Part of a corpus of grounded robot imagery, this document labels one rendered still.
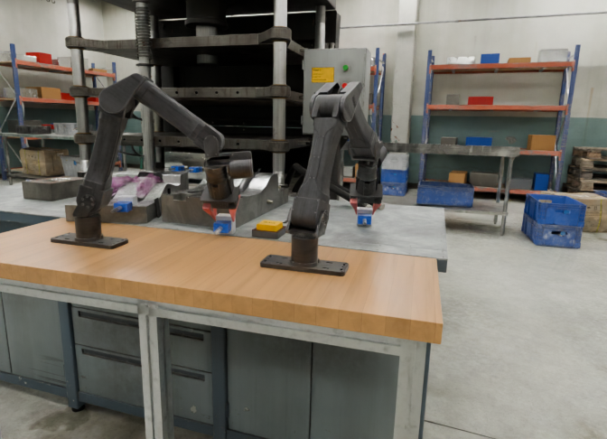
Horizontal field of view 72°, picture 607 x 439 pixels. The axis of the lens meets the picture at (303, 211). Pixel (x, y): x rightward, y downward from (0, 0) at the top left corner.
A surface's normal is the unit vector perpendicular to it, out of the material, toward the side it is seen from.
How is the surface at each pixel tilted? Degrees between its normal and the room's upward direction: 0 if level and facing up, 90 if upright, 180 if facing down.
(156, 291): 90
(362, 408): 90
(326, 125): 68
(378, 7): 90
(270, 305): 90
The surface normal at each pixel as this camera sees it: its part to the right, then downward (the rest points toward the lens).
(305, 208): -0.45, -0.21
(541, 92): -0.36, 0.18
